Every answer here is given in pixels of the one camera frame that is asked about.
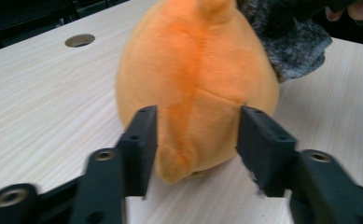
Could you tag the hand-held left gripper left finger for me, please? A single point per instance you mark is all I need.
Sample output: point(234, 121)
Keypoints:
point(138, 152)

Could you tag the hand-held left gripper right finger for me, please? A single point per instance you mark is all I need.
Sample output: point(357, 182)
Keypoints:
point(268, 152)

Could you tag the orange plush toy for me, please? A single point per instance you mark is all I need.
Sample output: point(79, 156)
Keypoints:
point(198, 68)

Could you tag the grey fuzzy cloth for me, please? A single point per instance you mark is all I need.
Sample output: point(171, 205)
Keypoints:
point(297, 49)

